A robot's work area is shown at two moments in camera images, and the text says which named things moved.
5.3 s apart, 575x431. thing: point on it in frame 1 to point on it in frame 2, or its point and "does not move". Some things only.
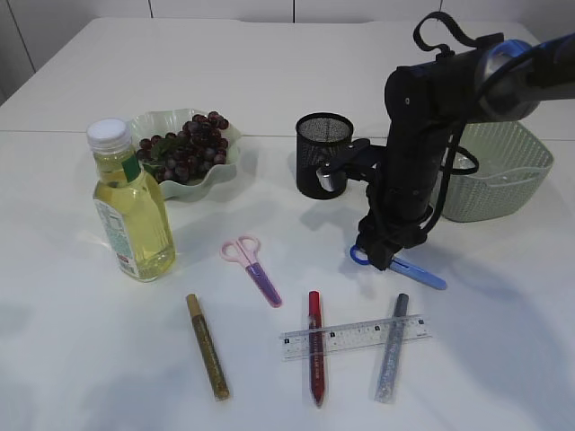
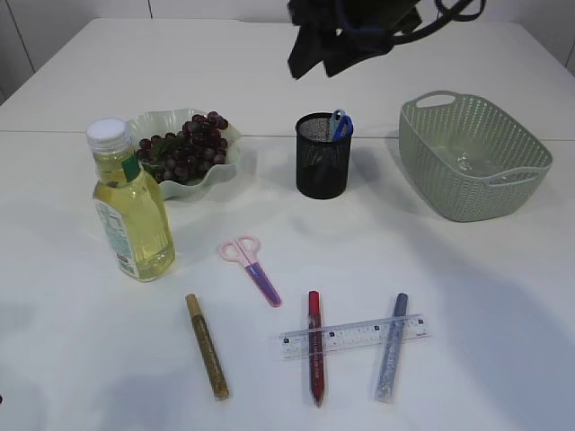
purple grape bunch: x=189 y=153 does not move
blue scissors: x=408 y=268 to x=341 y=126
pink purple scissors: x=244 y=249 does not move
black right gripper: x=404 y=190 to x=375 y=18
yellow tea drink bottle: x=131 y=204 does not move
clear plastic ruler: x=301 y=343 does not move
